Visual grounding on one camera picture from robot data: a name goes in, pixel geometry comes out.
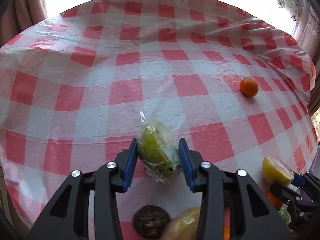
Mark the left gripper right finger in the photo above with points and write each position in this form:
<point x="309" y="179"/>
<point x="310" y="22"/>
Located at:
<point x="252" y="216"/>

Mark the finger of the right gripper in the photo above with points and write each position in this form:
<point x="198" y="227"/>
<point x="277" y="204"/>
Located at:
<point x="308" y="182"/>
<point x="291" y="198"/>

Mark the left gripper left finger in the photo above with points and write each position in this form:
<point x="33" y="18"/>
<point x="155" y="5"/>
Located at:
<point x="66" y="214"/>

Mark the large orange tangerine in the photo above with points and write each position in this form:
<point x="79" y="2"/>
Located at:
<point x="274" y="201"/>

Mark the yellow fruit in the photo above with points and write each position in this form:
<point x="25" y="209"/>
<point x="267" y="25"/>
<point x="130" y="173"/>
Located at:
<point x="275" y="171"/>

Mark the pale apple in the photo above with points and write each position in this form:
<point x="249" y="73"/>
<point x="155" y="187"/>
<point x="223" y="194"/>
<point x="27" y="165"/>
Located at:
<point x="184" y="226"/>

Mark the dark brown water chestnut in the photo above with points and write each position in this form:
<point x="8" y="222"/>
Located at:
<point x="150" y="221"/>

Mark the green fruit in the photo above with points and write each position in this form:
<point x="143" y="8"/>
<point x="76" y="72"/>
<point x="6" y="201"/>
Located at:
<point x="158" y="150"/>
<point x="284" y="214"/>

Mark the green wrapped fruit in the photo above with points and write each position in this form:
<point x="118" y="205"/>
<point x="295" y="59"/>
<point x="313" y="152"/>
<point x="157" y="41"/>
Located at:
<point x="284" y="214"/>

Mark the orange fruit behind finger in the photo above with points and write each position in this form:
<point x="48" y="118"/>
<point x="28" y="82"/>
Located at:
<point x="226" y="233"/>

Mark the purple rimmed cardboard box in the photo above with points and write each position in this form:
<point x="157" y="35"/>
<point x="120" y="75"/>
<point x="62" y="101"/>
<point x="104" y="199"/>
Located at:
<point x="314" y="168"/>

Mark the small orange tangerine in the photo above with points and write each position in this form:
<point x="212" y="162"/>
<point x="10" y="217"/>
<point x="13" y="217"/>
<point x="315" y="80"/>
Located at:
<point x="249" y="87"/>

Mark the red white checkered tablecloth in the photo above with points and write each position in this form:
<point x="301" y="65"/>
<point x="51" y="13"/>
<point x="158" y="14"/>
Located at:
<point x="73" y="86"/>

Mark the floral lace curtain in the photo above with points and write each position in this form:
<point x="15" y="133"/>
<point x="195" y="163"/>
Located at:
<point x="306" y="30"/>

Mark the pink curtain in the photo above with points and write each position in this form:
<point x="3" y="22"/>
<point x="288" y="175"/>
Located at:
<point x="20" y="15"/>

